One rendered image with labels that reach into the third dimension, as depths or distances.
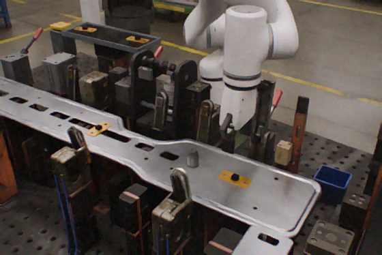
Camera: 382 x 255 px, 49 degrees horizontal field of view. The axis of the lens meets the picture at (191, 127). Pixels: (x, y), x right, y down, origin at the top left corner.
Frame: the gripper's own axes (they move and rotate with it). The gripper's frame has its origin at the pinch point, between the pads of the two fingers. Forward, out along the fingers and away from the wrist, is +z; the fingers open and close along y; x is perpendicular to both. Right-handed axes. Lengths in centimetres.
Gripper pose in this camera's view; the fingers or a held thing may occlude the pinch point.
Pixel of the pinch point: (237, 140)
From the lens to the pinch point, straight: 101.1
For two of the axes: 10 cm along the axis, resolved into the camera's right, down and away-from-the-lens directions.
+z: 0.0, 8.6, 5.2
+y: -5.3, 4.4, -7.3
